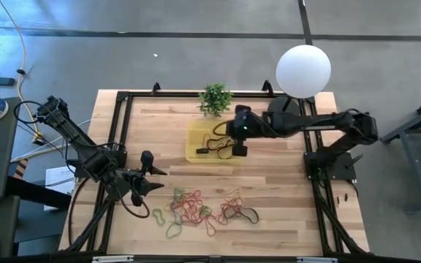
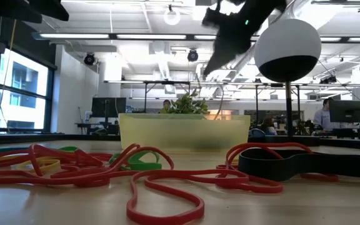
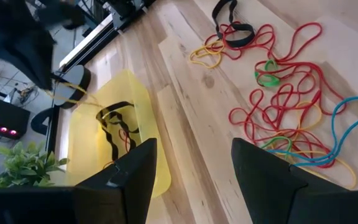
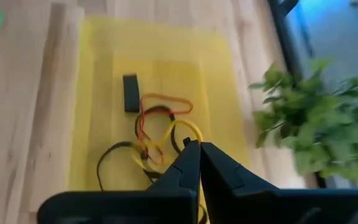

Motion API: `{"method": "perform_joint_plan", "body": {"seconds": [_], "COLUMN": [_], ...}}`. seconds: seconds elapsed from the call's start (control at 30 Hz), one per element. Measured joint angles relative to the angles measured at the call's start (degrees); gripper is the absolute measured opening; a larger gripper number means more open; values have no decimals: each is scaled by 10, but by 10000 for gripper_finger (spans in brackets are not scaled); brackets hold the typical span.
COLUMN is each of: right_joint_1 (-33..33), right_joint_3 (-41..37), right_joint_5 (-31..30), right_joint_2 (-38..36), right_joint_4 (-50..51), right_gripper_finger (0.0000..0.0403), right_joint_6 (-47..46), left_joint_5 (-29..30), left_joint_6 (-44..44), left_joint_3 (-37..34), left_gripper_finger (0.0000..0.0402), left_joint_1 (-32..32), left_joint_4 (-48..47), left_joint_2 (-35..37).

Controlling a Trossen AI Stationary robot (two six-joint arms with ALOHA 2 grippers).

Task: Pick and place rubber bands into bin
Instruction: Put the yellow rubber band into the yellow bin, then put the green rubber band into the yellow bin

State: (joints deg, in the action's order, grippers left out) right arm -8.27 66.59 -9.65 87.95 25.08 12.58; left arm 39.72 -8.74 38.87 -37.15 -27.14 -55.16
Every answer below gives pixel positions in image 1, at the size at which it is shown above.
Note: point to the small black rubber band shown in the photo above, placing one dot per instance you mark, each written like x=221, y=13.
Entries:
x=202, y=150

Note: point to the large black rubber band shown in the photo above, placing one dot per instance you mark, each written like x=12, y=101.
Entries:
x=256, y=216

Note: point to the silver frame bracket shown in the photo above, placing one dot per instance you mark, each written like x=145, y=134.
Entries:
x=316, y=260
x=112, y=259

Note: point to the white paper sheet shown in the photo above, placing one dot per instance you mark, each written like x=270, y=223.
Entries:
x=58, y=186

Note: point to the black aluminium table frame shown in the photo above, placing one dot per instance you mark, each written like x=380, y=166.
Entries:
x=196, y=94

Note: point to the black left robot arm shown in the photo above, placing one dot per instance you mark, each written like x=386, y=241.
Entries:
x=71, y=133

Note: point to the white globe table lamp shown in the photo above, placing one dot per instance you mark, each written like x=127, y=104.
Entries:
x=303, y=71

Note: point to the small green rubber band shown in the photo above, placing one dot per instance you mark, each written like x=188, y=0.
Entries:
x=206, y=208

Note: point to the teal green rubber band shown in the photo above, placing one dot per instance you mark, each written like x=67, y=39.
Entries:
x=175, y=193

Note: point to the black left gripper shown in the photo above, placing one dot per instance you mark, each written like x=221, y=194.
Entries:
x=132, y=179

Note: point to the small green artificial plant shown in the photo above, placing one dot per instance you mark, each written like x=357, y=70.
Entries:
x=215, y=99

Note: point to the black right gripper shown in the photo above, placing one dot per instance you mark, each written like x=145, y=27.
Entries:
x=249, y=126

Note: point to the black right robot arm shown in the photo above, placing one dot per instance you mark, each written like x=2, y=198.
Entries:
x=305, y=122

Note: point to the grey metal rack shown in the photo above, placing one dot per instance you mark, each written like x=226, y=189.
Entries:
x=420, y=153

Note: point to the yellow black striped tape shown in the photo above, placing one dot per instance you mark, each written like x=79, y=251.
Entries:
x=20, y=168

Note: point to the yellow translucent plastic bin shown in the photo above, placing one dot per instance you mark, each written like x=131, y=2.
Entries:
x=196, y=135

